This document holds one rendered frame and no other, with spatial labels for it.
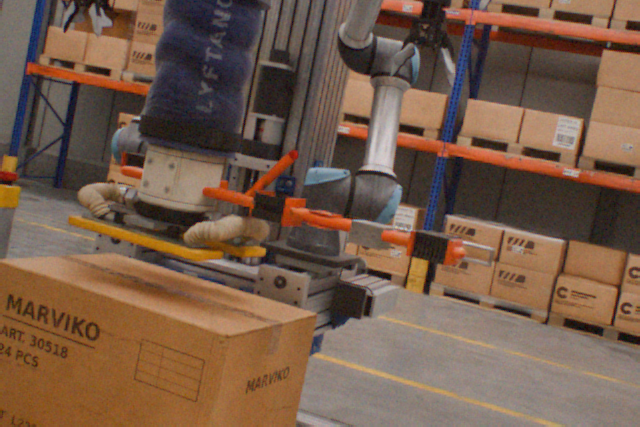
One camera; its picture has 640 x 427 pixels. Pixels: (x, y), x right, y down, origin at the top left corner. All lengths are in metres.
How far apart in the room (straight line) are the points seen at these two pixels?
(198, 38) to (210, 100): 0.13
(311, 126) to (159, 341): 1.00
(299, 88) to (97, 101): 9.86
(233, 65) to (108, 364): 0.66
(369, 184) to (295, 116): 0.35
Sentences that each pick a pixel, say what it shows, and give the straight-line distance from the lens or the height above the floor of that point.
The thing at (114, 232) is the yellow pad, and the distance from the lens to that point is 1.80.
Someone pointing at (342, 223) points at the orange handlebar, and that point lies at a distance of 1.66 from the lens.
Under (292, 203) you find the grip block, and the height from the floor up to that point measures 1.20.
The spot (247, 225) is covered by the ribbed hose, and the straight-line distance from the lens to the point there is 1.79.
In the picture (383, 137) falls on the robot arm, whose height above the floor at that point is 1.38.
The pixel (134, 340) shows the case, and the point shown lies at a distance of 1.72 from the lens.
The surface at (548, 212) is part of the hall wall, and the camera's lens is 10.08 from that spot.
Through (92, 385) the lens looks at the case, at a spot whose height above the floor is 0.76.
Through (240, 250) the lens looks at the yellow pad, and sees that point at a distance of 1.85.
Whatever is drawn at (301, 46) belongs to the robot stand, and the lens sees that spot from 2.51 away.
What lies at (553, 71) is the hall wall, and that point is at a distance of 10.20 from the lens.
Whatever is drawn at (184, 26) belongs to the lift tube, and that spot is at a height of 1.51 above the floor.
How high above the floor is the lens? 1.33
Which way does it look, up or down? 3 degrees down
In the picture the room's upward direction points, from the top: 11 degrees clockwise
